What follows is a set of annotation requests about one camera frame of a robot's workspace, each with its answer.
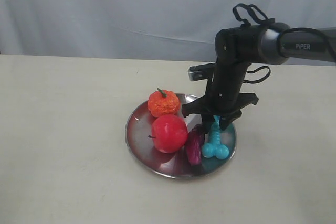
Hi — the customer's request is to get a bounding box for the red apple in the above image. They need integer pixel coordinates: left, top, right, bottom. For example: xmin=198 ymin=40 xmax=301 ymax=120
xmin=148 ymin=114 xmax=188 ymax=153

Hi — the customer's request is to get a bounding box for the turquoise toy bone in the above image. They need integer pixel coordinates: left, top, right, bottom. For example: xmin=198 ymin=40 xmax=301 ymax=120
xmin=201 ymin=116 xmax=229 ymax=160

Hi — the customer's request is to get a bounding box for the white backdrop cloth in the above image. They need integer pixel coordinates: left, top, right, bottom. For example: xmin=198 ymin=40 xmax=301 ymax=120
xmin=1 ymin=0 xmax=335 ymax=61

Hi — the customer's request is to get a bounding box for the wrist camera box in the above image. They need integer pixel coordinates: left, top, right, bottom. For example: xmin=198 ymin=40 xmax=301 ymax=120
xmin=188 ymin=63 xmax=215 ymax=81

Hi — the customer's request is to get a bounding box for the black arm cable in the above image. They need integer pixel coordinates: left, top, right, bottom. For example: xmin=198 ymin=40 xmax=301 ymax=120
xmin=233 ymin=4 xmax=336 ymax=85

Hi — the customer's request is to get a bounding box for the small orange pumpkin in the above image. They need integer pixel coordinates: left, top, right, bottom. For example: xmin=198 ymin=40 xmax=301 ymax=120
xmin=147 ymin=88 xmax=181 ymax=118

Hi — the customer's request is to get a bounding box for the dark purple sweet potato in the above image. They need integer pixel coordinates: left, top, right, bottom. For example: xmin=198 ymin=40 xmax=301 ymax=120
xmin=184 ymin=124 xmax=205 ymax=166

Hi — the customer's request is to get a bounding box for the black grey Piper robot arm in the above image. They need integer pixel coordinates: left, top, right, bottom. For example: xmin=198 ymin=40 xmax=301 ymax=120
xmin=182 ymin=23 xmax=335 ymax=132

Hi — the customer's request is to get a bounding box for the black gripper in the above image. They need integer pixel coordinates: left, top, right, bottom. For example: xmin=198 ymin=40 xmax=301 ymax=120
xmin=182 ymin=59 xmax=259 ymax=133

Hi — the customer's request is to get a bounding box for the round steel plate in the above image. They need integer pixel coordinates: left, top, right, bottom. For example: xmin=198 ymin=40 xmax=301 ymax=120
xmin=125 ymin=102 xmax=237 ymax=179

